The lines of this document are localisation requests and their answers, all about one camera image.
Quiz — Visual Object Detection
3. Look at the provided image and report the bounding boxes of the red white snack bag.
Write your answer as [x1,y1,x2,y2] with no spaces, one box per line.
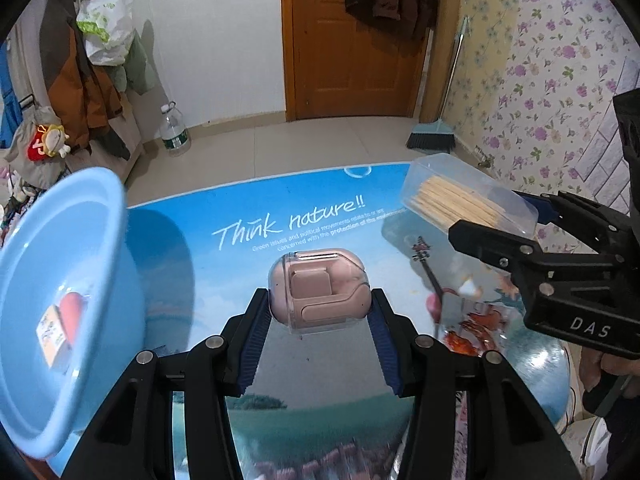
[382,211,522,356]

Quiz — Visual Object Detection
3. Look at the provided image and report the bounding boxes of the clear box of toothpicks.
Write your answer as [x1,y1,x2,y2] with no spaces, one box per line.
[400,153,538,238]

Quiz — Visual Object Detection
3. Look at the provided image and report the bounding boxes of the pink earbuds case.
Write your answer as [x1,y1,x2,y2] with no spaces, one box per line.
[268,248,372,333]

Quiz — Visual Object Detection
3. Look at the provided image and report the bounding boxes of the teal broom with dustpan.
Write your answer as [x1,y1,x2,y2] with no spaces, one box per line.
[406,15,469,153]

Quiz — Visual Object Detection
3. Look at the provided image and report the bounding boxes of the pink heart item in basin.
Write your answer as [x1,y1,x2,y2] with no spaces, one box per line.
[58,292,86,346]

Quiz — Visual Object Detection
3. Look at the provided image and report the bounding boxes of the light blue plastic basin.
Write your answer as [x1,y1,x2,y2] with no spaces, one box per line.
[1,167,145,460]

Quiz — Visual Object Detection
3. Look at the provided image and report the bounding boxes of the small carton in basin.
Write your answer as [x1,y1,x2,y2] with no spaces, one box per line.
[36,306,70,370]

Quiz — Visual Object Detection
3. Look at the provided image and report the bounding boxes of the clear plastic water bottle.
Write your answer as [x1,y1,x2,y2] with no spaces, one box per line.
[160,101,191,156]

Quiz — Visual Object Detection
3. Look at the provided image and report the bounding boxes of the brown wooden door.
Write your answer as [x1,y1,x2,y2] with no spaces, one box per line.
[281,0,426,120]

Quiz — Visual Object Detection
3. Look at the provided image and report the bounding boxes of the red plush doll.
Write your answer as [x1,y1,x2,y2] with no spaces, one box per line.
[27,124,70,162]

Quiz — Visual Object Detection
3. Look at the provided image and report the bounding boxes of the brown orange hanging coat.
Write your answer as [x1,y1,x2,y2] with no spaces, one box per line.
[39,0,130,160]

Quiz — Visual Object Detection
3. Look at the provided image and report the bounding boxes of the white green plastic bag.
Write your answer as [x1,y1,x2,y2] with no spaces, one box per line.
[76,0,136,67]

